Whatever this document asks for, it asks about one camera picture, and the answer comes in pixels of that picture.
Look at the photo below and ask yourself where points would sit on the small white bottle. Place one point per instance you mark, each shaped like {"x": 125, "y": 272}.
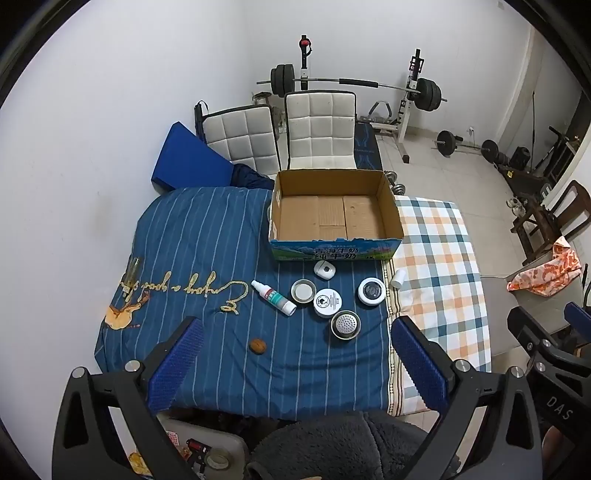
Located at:
{"x": 398, "y": 278}

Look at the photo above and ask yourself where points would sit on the black exercise machine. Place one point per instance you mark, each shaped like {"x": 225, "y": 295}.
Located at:
{"x": 554, "y": 154}

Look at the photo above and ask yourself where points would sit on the metal dumbbell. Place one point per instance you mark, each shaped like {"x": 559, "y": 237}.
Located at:
{"x": 397, "y": 188}

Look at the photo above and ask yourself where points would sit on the black speaker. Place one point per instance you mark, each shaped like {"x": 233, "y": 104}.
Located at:
{"x": 521, "y": 158}

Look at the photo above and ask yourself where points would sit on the dark wooden chair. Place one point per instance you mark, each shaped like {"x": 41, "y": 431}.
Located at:
{"x": 577, "y": 194}

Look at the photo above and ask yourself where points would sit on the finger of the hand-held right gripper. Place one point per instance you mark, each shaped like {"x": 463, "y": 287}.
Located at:
{"x": 531, "y": 334}
{"x": 579, "y": 316}

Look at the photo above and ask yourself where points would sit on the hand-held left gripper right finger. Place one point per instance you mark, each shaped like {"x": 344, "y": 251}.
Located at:
{"x": 418, "y": 364}

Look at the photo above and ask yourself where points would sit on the metal strainer cup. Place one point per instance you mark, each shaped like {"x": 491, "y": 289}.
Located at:
{"x": 345, "y": 324}

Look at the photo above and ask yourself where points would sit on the grey plastic stool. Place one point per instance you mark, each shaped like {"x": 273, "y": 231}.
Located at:
{"x": 217, "y": 436}

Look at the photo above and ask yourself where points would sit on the orange patterned cloth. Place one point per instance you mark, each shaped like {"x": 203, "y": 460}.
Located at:
{"x": 561, "y": 265}

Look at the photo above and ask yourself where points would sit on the plaid bed sheet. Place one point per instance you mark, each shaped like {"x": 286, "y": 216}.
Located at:
{"x": 438, "y": 258}

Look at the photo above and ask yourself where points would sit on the pair of white shoes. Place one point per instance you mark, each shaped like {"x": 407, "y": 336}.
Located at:
{"x": 516, "y": 206}

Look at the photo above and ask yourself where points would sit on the blue cushion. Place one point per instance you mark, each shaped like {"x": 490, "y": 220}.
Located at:
{"x": 189, "y": 159}

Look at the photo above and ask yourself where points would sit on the small white case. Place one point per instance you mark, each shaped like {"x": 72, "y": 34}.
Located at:
{"x": 324, "y": 270}

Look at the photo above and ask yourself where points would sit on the tape roll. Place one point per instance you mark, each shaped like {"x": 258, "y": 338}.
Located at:
{"x": 218, "y": 460}

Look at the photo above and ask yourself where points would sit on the white round tin lid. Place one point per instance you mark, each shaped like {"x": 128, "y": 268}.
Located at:
{"x": 327, "y": 302}

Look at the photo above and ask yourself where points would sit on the printed cardboard box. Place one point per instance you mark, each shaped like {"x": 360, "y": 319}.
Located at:
{"x": 323, "y": 217}

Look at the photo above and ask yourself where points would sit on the silver round tin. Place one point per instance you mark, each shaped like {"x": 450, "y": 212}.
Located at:
{"x": 303, "y": 291}

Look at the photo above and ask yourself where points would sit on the white spray bottle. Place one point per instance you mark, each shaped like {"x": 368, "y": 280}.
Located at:
{"x": 274, "y": 299}

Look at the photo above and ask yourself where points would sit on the blue striped blanket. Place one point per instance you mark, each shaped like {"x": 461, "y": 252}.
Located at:
{"x": 207, "y": 323}

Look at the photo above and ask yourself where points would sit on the dark blue cloth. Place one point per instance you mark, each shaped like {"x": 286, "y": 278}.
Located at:
{"x": 251, "y": 177}

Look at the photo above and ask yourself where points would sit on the blue and black bench pad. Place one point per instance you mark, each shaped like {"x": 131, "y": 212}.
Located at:
{"x": 367, "y": 147}

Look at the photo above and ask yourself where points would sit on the white round jar dark top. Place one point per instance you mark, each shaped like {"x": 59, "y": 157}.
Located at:
{"x": 371, "y": 290}

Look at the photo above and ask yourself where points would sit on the small black barbell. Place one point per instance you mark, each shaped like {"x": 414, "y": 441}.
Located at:
{"x": 446, "y": 142}

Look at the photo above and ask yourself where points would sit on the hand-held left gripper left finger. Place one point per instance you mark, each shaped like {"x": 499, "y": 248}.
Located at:
{"x": 178, "y": 364}

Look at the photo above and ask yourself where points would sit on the brown walnut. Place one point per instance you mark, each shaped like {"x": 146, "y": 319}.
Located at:
{"x": 257, "y": 346}

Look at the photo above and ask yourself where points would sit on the grey seat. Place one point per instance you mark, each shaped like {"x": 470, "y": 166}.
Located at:
{"x": 503, "y": 314}

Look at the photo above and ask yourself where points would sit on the white padded chair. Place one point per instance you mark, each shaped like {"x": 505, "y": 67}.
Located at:
{"x": 240, "y": 134}
{"x": 318, "y": 129}

